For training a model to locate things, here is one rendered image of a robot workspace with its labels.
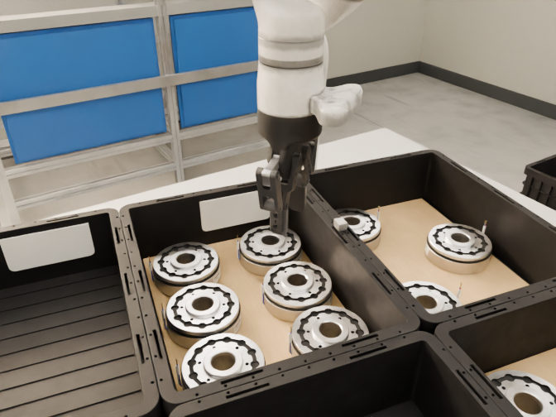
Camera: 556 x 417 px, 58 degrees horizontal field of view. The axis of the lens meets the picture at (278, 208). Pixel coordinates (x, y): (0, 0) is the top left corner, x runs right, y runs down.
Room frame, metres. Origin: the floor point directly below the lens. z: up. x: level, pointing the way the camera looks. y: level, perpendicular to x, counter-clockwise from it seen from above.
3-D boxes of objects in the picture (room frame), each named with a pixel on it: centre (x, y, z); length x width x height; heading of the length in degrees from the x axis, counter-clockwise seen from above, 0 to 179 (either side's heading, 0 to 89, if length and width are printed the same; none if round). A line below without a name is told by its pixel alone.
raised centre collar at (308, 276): (0.58, -0.03, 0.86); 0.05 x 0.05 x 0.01
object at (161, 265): (0.63, 0.14, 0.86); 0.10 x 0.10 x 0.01
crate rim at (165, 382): (0.55, 0.04, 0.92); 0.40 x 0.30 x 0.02; 21
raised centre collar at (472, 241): (0.68, -0.30, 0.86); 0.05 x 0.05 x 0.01
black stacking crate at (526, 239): (0.66, -0.24, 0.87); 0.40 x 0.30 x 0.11; 21
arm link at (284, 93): (0.54, -0.03, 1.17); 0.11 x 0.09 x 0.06; 66
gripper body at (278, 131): (0.55, -0.01, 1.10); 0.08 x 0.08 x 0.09
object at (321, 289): (0.58, -0.03, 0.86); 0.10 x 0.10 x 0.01
